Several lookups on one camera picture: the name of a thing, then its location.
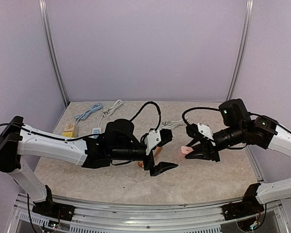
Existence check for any right aluminium post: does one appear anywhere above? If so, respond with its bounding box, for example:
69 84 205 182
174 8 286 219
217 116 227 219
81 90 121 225
226 0 254 100

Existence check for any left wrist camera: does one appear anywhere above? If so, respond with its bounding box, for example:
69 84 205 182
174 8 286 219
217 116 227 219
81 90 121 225
145 130 162 155

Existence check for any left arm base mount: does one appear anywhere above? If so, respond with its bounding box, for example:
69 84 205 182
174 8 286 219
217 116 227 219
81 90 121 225
32 194 75 221

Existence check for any white power strip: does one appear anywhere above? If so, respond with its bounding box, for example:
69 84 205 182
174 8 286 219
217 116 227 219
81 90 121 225
91 127 101 139

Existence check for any orange power strip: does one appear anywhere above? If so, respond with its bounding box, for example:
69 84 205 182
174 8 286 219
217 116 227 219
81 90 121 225
137 147 163 168

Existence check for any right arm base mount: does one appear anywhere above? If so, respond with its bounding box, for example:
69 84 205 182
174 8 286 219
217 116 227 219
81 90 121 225
221 194 264 220

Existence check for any yellow cube socket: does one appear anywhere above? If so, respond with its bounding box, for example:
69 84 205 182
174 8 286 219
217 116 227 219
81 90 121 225
62 131 77 138

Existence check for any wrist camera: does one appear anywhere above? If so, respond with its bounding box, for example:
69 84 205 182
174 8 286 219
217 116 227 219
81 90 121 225
197 123 213 140
145 130 162 155

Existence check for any pink plug adapter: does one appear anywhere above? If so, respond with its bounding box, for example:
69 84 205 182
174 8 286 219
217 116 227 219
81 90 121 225
178 146 193 159

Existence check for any white power strip cable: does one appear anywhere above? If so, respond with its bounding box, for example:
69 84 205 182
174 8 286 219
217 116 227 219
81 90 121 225
97 99 125 128

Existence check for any beige cube socket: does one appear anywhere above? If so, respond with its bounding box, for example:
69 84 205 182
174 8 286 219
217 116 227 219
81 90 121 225
64 123 78 132

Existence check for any left aluminium post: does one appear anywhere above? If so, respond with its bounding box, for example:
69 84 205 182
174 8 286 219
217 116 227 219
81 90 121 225
39 0 70 108

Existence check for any aluminium post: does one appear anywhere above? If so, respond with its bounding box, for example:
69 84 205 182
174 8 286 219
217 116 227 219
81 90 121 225
39 0 70 108
226 0 254 100

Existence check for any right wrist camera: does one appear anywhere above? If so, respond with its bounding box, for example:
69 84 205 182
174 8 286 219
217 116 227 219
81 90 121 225
197 123 213 140

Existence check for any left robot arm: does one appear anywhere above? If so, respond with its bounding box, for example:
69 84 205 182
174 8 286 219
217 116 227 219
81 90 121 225
0 116 177 216

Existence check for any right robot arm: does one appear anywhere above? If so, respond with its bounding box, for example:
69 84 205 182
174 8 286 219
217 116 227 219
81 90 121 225
185 99 291 216

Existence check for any aluminium front rail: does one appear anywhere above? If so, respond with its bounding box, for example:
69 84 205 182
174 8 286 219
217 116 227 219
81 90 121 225
4 193 291 233

